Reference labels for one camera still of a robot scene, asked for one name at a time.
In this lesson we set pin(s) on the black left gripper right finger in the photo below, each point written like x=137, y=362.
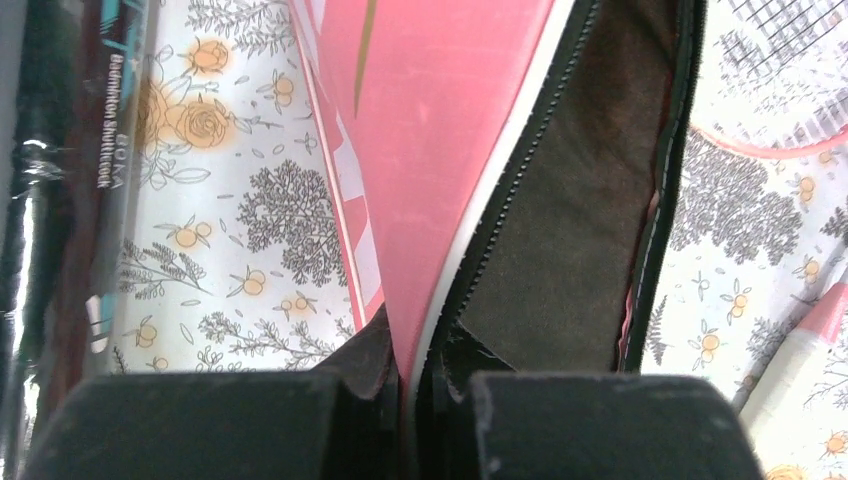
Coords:
x=477, y=419

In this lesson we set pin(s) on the floral fern tablecloth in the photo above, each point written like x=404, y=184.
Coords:
x=235, y=264

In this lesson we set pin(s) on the black shuttlecock tube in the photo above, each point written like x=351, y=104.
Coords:
x=71, y=74

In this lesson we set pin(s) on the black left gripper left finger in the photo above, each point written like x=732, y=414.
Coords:
x=335, y=421

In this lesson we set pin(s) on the pink racket bag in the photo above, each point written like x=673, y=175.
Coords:
x=504, y=174

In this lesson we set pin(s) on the pink badminton racket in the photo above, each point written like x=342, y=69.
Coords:
x=773, y=77
x=769, y=414

